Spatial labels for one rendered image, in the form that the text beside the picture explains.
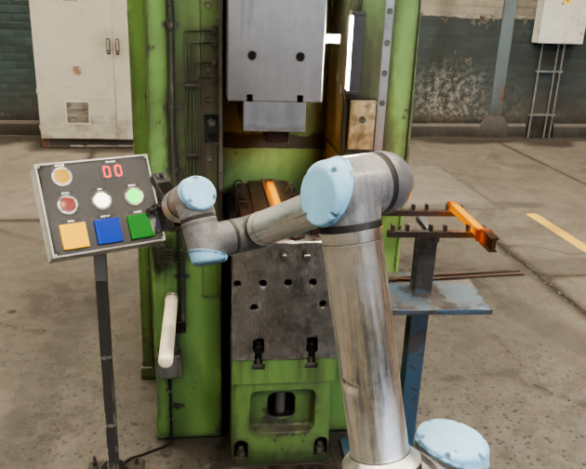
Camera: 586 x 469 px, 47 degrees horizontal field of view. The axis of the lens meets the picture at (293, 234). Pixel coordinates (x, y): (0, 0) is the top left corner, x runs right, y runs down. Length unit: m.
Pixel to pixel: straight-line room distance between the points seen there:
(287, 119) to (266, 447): 1.22
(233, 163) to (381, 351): 1.60
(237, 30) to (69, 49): 5.49
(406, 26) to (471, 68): 6.54
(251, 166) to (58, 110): 5.12
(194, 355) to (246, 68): 1.11
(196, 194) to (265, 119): 0.59
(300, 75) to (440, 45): 6.60
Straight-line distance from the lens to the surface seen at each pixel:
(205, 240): 1.64
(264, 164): 2.70
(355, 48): 2.29
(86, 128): 7.64
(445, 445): 1.41
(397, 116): 2.40
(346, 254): 1.17
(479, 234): 2.10
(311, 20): 2.15
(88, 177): 2.09
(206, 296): 2.51
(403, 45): 2.37
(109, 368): 2.39
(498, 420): 3.11
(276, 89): 2.16
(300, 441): 2.63
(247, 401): 2.51
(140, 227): 2.09
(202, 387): 2.70
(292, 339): 2.38
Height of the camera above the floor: 1.70
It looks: 20 degrees down
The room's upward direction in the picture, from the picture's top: 2 degrees clockwise
